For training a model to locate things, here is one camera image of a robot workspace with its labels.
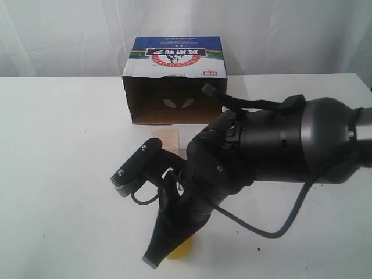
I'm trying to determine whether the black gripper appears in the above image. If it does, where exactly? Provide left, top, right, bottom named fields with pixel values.
left=142, top=111, right=253, bottom=260

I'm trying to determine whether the yellow tennis ball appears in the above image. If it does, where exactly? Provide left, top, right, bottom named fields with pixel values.
left=166, top=236, right=193, bottom=260

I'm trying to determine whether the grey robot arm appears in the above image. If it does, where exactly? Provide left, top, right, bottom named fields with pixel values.
left=142, top=95, right=371, bottom=267

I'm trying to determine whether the light wooden cube block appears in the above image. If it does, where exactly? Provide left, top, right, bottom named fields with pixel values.
left=151, top=128, right=180, bottom=155

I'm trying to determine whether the blue white cardboard box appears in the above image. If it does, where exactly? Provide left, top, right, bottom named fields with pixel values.
left=122, top=36, right=227, bottom=125

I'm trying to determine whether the white backdrop curtain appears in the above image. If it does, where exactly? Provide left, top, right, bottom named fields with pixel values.
left=1, top=1, right=371, bottom=78

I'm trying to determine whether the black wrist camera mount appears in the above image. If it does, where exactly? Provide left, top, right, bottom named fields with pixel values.
left=110, top=138, right=185, bottom=198

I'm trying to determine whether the black cable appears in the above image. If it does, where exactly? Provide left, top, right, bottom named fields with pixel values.
left=130, top=84, right=320, bottom=241

